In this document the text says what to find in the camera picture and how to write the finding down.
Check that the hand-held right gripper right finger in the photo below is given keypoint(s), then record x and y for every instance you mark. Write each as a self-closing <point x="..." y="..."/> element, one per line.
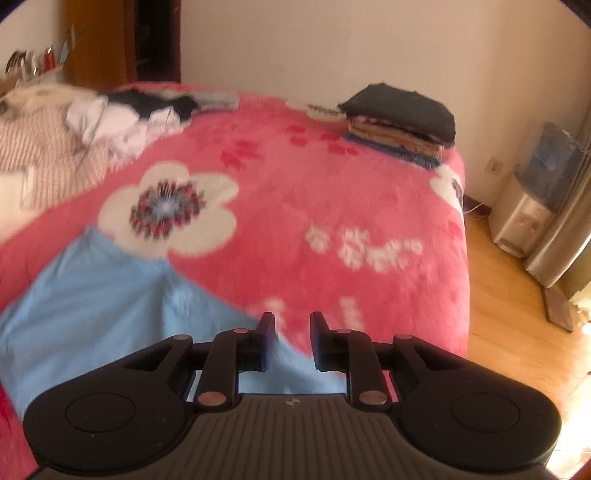
<point x="319" y="341"/>

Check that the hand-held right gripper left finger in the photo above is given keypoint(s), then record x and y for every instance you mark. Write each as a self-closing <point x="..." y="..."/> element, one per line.
<point x="267" y="341"/>

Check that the light blue t-shirt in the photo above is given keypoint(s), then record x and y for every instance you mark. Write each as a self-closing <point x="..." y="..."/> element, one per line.
<point x="115" y="295"/>

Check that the stack of folded clothes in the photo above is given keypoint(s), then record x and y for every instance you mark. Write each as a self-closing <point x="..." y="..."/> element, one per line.
<point x="401" y="108"/>

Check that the pink floral blanket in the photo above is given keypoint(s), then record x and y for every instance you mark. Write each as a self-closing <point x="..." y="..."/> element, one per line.
<point x="323" y="194"/>

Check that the blue folded garment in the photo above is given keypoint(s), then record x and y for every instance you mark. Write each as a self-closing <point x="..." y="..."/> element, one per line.
<point x="392" y="152"/>

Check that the beige folded garment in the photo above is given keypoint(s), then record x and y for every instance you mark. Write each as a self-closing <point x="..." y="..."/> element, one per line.
<point x="397" y="138"/>

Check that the white water dispenser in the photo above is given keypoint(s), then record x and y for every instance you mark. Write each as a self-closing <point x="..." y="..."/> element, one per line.
<point x="519" y="217"/>

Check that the grey garment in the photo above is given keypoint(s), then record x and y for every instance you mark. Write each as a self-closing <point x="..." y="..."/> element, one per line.
<point x="217" y="99"/>

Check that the white shirt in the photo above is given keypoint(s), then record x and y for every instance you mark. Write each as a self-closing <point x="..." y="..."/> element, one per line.
<point x="120" y="129"/>

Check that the beige curtain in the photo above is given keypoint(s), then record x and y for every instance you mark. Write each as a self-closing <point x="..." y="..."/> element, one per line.
<point x="561" y="230"/>

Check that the black garment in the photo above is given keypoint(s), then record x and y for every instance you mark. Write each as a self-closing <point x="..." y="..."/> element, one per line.
<point x="143" y="104"/>

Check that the beige houndstooth blanket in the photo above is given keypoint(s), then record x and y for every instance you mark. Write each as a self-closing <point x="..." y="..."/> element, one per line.
<point x="46" y="157"/>

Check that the cream fleece garment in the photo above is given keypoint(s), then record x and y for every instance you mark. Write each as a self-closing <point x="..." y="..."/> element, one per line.
<point x="41" y="97"/>

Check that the wooden door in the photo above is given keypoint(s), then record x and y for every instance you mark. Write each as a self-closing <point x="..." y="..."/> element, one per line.
<point x="97" y="41"/>

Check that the wall socket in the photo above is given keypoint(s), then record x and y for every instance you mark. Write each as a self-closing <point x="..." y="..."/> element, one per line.
<point x="496" y="165"/>

